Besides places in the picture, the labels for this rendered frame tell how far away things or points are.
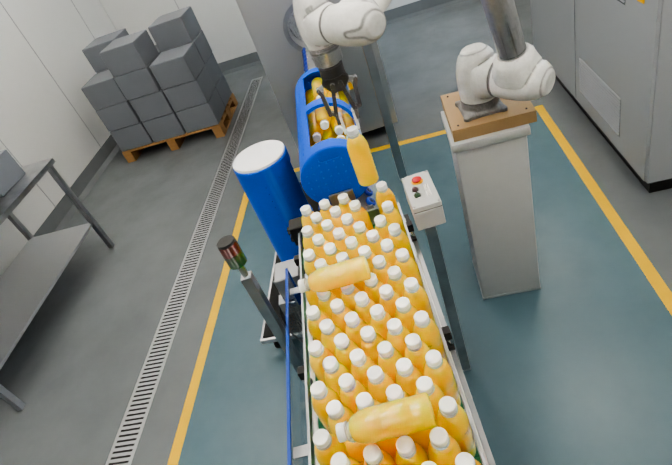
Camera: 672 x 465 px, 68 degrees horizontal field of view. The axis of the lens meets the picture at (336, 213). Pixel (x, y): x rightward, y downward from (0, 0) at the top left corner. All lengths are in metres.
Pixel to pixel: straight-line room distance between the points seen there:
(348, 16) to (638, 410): 1.92
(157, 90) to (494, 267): 3.95
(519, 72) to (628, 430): 1.47
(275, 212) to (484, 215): 1.02
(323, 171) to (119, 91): 3.94
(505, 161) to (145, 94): 4.11
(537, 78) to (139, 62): 4.19
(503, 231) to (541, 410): 0.80
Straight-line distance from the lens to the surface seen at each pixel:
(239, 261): 1.63
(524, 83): 1.99
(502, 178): 2.30
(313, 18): 1.42
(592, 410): 2.46
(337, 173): 1.97
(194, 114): 5.51
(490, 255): 2.58
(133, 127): 5.81
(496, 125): 2.16
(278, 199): 2.47
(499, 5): 1.84
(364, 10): 1.31
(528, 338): 2.64
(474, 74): 2.09
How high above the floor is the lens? 2.14
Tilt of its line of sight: 36 degrees down
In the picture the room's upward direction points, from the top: 22 degrees counter-clockwise
